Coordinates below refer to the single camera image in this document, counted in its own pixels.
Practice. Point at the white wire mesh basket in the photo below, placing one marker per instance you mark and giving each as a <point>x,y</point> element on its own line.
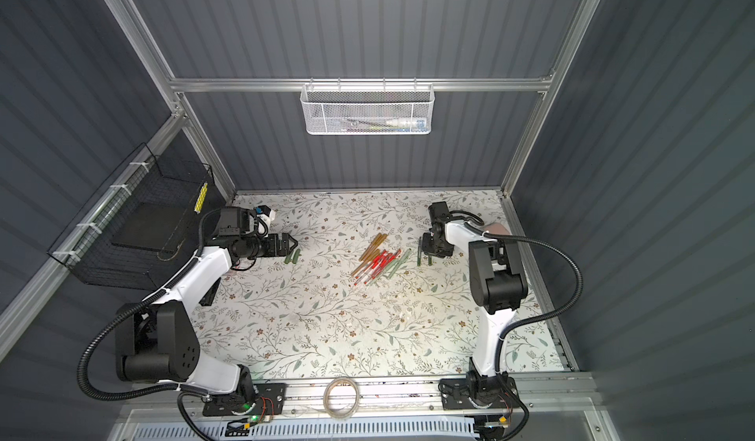
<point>324,109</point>

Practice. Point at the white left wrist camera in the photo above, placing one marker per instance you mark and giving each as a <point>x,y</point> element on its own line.
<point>264,213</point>

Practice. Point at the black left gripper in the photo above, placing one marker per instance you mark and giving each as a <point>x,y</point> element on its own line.
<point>282,244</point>

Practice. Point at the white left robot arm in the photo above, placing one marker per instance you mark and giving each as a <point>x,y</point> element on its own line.
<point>160,344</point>

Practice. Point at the light green pen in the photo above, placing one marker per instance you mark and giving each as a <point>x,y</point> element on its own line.
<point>392,268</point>

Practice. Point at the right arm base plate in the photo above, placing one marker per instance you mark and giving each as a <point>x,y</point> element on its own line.
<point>478,393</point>

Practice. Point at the pens in white basket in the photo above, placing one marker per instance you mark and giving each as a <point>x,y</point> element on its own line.
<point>411,125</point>

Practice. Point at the yellow marker in basket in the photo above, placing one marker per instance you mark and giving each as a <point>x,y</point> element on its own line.
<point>201,198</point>

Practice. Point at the black wire basket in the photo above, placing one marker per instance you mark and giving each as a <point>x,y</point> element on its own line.
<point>85,248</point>

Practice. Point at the black foam pad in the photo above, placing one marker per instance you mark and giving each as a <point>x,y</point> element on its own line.
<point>154,228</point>

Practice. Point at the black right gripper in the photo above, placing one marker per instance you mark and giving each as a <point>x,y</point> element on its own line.
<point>428,246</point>

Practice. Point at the black small device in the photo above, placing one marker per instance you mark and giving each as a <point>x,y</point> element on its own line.
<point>209,297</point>

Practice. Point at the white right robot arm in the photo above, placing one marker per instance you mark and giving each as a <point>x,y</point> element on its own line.
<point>495,274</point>

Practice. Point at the white vent grille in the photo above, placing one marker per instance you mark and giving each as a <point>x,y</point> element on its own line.
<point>405,428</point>

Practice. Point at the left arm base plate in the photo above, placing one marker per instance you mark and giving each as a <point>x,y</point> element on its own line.
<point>266,399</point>

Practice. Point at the pink glasses case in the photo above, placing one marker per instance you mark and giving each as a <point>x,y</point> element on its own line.
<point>496,230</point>

